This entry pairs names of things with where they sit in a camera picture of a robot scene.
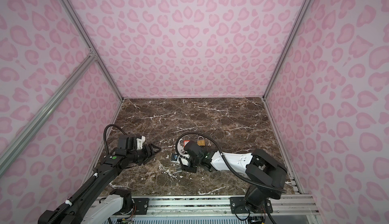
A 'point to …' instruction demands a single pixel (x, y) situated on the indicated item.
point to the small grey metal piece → (179, 169)
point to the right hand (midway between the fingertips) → (183, 161)
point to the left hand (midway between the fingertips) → (159, 149)
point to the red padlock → (185, 142)
